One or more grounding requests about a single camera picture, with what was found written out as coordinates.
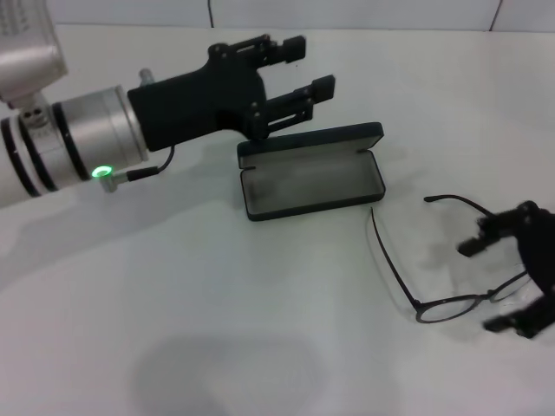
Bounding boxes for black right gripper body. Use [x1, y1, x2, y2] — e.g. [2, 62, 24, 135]
[513, 200, 555, 301]

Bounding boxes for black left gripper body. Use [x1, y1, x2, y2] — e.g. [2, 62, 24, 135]
[127, 42, 268, 153]

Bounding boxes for black glasses case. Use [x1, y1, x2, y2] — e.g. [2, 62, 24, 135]
[236, 121, 388, 224]

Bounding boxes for black thin-framed glasses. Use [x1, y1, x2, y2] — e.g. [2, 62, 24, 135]
[369, 194, 535, 326]

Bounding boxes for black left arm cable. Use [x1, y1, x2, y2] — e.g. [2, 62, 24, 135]
[125, 145, 177, 181]

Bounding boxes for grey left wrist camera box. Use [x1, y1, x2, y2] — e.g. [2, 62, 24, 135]
[0, 0, 69, 106]

